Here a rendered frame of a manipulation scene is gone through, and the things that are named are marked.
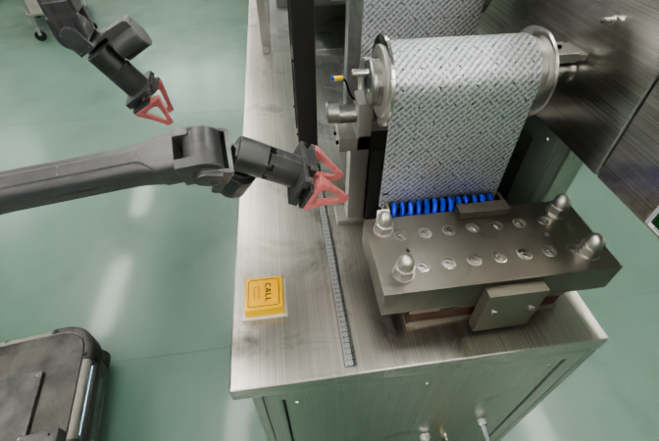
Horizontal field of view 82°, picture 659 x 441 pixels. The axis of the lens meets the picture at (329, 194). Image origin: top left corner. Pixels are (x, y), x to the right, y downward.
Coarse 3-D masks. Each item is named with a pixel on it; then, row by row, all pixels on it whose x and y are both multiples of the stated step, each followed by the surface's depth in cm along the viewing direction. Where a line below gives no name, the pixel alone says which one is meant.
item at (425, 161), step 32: (416, 128) 62; (448, 128) 63; (480, 128) 64; (512, 128) 65; (384, 160) 66; (416, 160) 67; (448, 160) 68; (480, 160) 69; (384, 192) 71; (416, 192) 72; (448, 192) 74; (480, 192) 75
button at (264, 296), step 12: (276, 276) 74; (252, 288) 72; (264, 288) 72; (276, 288) 72; (252, 300) 70; (264, 300) 70; (276, 300) 70; (252, 312) 69; (264, 312) 69; (276, 312) 70
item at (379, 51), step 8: (536, 40) 61; (376, 48) 62; (544, 48) 60; (376, 56) 62; (384, 56) 57; (544, 56) 59; (384, 64) 57; (544, 64) 59; (384, 72) 58; (544, 72) 60; (384, 80) 58; (544, 80) 60; (384, 88) 59; (384, 96) 59; (536, 96) 62; (384, 104) 59; (376, 112) 66; (384, 112) 61
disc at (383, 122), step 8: (376, 40) 63; (384, 40) 57; (384, 48) 58; (392, 56) 55; (392, 64) 55; (392, 72) 55; (392, 80) 56; (392, 88) 56; (392, 96) 56; (392, 104) 57; (392, 112) 58; (384, 120) 62
